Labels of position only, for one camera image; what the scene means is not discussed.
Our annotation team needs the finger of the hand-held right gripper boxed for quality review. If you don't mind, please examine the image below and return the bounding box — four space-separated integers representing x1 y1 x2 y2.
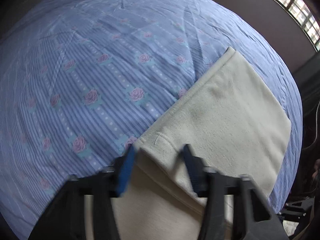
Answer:
281 197 315 222

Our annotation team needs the cream towel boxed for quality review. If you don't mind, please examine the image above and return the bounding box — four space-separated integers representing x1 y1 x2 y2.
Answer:
84 46 292 240

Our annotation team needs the white quilted cloth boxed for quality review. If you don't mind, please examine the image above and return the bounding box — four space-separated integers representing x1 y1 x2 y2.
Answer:
282 219 304 237

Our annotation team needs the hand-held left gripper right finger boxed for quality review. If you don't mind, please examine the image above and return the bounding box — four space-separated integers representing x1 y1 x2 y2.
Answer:
182 144 288 240

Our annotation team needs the barred window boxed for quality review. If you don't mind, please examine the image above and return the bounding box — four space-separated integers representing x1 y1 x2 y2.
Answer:
244 0 320 52

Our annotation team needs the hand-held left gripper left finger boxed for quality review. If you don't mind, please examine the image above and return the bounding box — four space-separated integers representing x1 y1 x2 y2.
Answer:
27 146 137 240

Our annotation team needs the blue floral striped duvet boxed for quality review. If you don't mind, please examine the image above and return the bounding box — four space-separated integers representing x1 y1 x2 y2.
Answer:
0 0 303 233

